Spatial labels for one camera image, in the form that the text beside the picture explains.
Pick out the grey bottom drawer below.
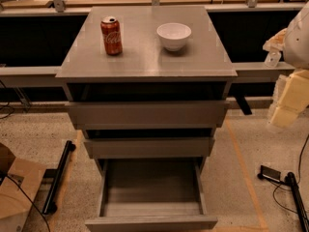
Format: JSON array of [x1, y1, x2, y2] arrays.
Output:
[[85, 159, 217, 232]]

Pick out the grey drawer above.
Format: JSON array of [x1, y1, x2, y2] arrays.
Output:
[[84, 137, 214, 159], [85, 159, 217, 232], [67, 101, 228, 130]]

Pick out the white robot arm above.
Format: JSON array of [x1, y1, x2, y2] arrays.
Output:
[[263, 2, 309, 131]]

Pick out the grey top drawer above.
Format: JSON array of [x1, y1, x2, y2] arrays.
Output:
[[67, 101, 228, 130]]

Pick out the grey middle drawer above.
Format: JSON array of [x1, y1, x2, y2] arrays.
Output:
[[84, 137, 214, 159]]

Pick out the clear sanitizer bottle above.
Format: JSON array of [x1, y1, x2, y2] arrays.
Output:
[[264, 50, 281, 68]]

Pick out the small black floor device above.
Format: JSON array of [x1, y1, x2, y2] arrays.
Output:
[[258, 165, 281, 183]]

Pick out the black floor stand right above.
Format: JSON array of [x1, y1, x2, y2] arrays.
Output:
[[286, 172, 309, 232]]

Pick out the white ceramic bowl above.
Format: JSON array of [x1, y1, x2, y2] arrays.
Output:
[[156, 22, 191, 51]]

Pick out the red cola can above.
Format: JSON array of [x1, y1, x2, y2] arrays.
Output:
[[100, 16, 123, 55]]

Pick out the black metal floor bar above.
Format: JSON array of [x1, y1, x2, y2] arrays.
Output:
[[42, 140, 75, 215]]

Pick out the brown cardboard box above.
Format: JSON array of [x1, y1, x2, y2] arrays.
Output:
[[0, 143, 46, 232]]

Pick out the grey metal rail frame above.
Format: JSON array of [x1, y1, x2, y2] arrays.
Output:
[[1, 3, 306, 87]]

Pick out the black cable on box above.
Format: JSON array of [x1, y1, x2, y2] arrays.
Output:
[[0, 171, 52, 232]]

